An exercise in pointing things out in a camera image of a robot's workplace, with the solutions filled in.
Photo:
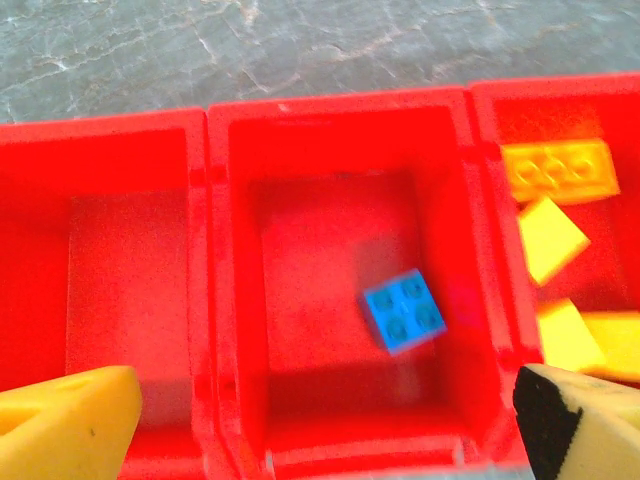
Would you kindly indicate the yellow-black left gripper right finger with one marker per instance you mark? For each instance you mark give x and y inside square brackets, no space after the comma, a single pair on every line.
[590,435]

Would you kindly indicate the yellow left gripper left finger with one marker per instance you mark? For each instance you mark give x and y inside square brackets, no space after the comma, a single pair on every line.
[60,425]

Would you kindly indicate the blue lego brick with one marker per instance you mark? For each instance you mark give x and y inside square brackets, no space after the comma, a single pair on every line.
[405,310]

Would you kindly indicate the long orange lego brick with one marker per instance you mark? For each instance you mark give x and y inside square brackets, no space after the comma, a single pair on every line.
[555,170]

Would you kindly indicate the red plastic bin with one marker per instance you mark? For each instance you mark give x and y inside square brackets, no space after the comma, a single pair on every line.
[125,275]
[310,240]
[550,115]

